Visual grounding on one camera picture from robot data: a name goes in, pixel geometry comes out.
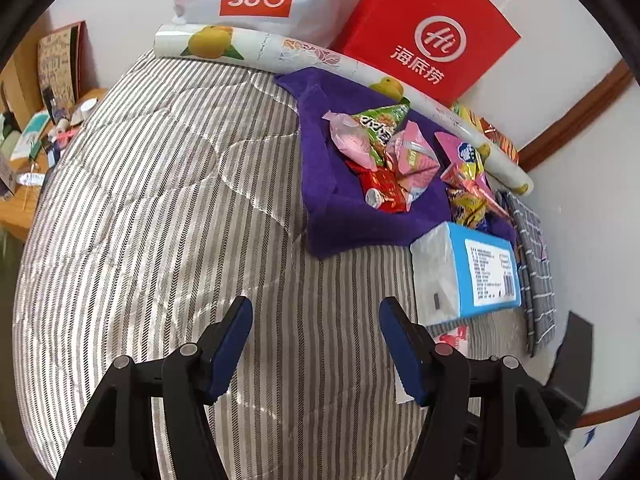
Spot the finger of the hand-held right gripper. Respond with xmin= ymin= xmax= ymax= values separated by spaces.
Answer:
xmin=542 ymin=311 xmax=595 ymax=441

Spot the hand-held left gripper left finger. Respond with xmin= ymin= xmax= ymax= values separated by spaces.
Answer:
xmin=55 ymin=296 xmax=254 ymax=480

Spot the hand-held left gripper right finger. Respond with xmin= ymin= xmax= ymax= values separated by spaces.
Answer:
xmin=378 ymin=296 xmax=576 ymax=480

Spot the blue tissue pack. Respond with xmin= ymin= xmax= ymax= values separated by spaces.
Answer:
xmin=410 ymin=222 xmax=522 ymax=326

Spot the red snack packet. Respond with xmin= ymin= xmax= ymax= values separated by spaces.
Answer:
xmin=360 ymin=167 xmax=408 ymax=213

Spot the pink and white snack packet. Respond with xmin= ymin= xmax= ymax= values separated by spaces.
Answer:
xmin=387 ymin=120 xmax=441 ymax=211

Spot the pink and yellow snack packet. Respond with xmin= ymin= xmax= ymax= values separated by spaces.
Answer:
xmin=434 ymin=131 xmax=501 ymax=201

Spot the light pink snack packet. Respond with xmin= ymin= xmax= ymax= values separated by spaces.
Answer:
xmin=322 ymin=110 xmax=386 ymax=171

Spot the green snack packet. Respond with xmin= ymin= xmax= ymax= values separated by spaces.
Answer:
xmin=352 ymin=100 xmax=411 ymax=168

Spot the brown wooden baseboard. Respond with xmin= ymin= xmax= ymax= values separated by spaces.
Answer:
xmin=580 ymin=400 xmax=632 ymax=428

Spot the grey checked folded cloth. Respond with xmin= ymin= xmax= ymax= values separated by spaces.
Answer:
xmin=500 ymin=190 xmax=557 ymax=356

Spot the grey striped quilt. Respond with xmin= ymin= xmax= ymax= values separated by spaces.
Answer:
xmin=12 ymin=50 xmax=556 ymax=480

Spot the purple towel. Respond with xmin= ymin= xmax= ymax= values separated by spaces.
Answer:
xmin=274 ymin=67 xmax=518 ymax=261

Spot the orange chips bag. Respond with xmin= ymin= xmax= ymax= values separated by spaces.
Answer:
xmin=475 ymin=115 xmax=521 ymax=166

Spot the yellow chips bag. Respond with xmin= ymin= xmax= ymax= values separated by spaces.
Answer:
xmin=450 ymin=102 xmax=481 ymax=122

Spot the wooden bedside table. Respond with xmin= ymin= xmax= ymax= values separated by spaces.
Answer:
xmin=0 ymin=87 xmax=108 ymax=241

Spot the white round cup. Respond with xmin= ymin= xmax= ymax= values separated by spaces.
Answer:
xmin=70 ymin=99 xmax=97 ymax=126

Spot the teal and white box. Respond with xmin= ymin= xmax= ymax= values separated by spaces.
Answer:
xmin=12 ymin=112 xmax=51 ymax=161

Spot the fruit-printed paper roll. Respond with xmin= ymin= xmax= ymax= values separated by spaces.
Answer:
xmin=153 ymin=23 xmax=535 ymax=197

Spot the red paper shopping bag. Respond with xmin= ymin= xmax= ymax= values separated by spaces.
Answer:
xmin=330 ymin=0 xmax=522 ymax=108

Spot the patterned hardcover book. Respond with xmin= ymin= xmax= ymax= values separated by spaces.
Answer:
xmin=37 ymin=21 xmax=88 ymax=111

